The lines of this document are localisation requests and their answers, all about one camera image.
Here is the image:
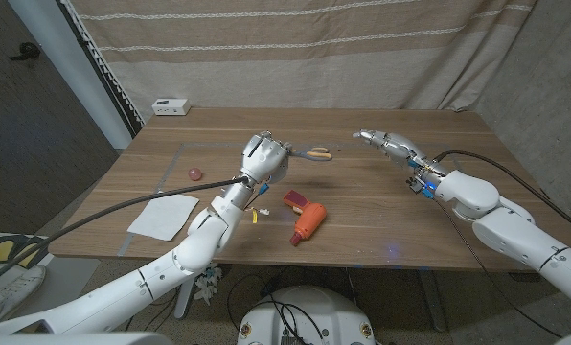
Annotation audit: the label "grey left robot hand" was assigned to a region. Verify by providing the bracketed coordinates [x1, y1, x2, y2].
[240, 130, 295, 186]

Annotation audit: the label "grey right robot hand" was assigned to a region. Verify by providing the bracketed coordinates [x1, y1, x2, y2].
[352, 128, 428, 170]

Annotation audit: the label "orange grey scissors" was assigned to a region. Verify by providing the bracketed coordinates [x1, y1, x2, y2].
[289, 146, 333, 162]

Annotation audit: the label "orange toy drill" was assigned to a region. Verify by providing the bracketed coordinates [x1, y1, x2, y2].
[283, 189, 329, 247]

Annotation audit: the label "white tissue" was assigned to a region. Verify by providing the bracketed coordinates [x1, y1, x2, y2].
[126, 193, 200, 242]

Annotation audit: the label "beige striped backdrop curtain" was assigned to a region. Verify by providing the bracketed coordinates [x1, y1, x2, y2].
[68, 0, 538, 114]

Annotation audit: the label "white power strip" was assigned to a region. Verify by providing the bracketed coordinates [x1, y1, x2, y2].
[151, 98, 192, 117]

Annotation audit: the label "white blue floral object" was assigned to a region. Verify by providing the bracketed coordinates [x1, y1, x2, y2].
[194, 262, 224, 306]

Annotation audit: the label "grey metal table leg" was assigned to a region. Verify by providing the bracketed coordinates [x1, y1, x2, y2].
[173, 277, 195, 320]
[417, 269, 448, 333]

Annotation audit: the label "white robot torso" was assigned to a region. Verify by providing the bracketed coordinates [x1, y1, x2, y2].
[237, 286, 377, 345]

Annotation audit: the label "black white triangle-pattern trim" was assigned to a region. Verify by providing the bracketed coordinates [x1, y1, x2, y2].
[57, 0, 147, 138]

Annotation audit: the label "white robot chest rim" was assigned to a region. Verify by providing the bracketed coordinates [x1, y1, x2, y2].
[0, 331, 174, 345]

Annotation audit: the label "yellow black foot pedal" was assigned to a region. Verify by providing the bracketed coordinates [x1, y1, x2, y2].
[11, 237, 51, 269]
[0, 235, 18, 265]

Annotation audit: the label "white shoe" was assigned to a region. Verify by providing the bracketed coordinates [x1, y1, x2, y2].
[0, 265, 46, 327]

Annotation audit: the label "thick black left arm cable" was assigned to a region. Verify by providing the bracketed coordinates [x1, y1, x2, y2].
[0, 175, 252, 293]

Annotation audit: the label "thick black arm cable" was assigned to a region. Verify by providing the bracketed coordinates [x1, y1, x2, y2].
[433, 149, 571, 241]
[0, 175, 252, 293]

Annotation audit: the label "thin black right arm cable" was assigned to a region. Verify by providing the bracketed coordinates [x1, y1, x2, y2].
[433, 198, 563, 339]

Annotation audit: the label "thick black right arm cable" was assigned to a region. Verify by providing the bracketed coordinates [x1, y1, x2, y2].
[433, 149, 571, 241]

